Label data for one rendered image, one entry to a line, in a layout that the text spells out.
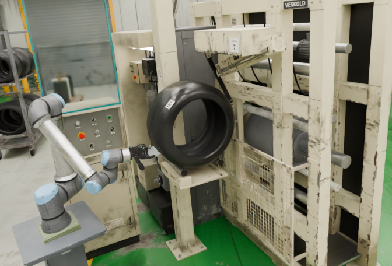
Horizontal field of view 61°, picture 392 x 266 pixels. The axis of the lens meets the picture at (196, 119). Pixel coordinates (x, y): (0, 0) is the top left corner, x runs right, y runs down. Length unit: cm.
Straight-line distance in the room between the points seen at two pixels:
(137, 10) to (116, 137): 889
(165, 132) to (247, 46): 71
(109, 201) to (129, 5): 904
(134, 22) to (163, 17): 899
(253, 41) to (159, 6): 74
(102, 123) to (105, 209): 71
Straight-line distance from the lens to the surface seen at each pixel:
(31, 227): 265
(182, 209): 280
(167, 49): 241
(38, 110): 215
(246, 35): 196
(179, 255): 296
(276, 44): 197
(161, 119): 208
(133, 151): 216
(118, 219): 303
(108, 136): 278
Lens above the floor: 186
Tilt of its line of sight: 17 degrees down
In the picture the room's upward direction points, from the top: 5 degrees counter-clockwise
